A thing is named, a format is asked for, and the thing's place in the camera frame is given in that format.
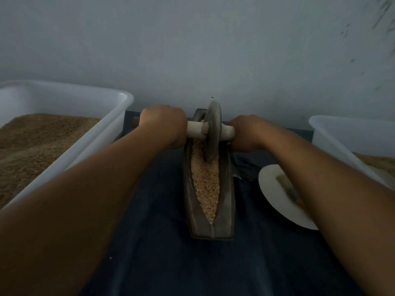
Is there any person's right forearm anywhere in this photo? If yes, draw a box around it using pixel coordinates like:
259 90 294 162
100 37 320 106
250 120 395 296

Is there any person's left forearm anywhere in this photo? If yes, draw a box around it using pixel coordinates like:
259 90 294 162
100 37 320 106
0 125 177 296

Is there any boat-shaped metal grinding trough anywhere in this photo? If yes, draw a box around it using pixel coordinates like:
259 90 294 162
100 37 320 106
183 108 236 240

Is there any person's right hand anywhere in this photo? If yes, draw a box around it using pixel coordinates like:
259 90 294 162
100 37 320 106
226 114 276 153

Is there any large brown grain heap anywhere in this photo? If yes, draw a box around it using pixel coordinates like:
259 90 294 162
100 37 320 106
0 114 102 209
353 152 395 178

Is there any white plastic tub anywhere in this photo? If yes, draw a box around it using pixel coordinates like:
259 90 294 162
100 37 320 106
0 81 135 210
309 115 395 190

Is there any orange-handled paint brush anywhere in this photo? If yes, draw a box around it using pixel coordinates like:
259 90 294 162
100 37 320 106
276 173 308 213

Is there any person's left hand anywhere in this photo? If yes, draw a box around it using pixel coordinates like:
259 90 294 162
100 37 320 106
138 105 188 149

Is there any metal grinding wheel with handle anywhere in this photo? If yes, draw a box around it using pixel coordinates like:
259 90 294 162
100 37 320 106
133 99 236 163

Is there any dark blue table cloth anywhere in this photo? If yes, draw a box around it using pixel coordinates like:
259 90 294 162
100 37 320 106
80 109 365 296

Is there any white round plate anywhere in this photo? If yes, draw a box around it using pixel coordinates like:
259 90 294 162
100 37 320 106
258 164 319 231

